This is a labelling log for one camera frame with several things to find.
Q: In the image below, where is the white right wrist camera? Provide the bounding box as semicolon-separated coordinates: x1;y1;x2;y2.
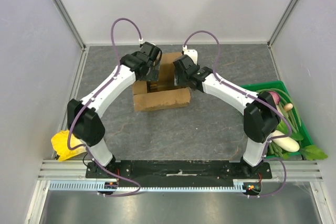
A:
182;46;198;64

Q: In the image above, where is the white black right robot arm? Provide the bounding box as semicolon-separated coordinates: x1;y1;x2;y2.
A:
173;55;281;179

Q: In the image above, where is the purple onion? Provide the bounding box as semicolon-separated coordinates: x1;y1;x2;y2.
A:
267;91;280;105

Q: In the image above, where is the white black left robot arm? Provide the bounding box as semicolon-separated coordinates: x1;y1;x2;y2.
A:
67;42;162;178

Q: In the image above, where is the slotted cable duct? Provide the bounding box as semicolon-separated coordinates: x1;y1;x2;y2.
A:
49;180;247;193

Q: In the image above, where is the brown mushroom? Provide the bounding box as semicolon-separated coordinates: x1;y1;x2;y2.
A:
283;103;293;112

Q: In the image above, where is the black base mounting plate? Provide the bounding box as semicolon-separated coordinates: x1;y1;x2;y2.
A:
85;159;272;179

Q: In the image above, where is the brown cardboard express box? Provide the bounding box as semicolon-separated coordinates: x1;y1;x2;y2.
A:
132;52;191;112

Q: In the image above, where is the green plastic vegetable tray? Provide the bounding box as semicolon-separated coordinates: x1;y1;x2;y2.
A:
243;81;304;159

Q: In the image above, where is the yellow napa cabbage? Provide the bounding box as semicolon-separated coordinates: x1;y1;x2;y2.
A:
51;130;86;162

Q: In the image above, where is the aluminium frame rail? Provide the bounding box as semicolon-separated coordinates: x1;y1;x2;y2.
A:
38;160;322;182

